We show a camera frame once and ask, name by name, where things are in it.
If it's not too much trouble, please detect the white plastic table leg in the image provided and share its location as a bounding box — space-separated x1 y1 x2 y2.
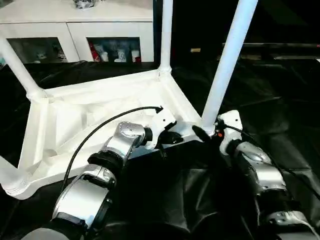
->
200 0 259 132
0 37 49 102
157 0 175 76
0 149 35 198

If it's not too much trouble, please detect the white plastic table top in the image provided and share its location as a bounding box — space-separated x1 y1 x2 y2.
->
0 68 216 201

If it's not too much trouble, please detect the black plastic sheet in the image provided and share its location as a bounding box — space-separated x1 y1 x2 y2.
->
0 58 320 240

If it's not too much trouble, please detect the black backdrop cloth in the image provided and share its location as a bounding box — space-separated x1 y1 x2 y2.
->
152 0 320 61

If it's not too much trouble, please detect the white glass-door cabinet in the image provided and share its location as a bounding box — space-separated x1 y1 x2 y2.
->
0 0 155 64

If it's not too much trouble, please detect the small grey patterned ornament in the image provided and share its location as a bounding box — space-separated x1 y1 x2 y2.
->
72 0 97 10

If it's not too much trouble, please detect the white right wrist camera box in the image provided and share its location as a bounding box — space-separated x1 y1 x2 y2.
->
216 109 244 155

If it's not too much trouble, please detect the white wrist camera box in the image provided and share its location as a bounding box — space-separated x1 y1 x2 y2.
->
216 109 244 155
148 107 178 151

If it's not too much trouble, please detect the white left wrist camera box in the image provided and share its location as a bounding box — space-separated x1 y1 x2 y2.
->
148 107 178 151

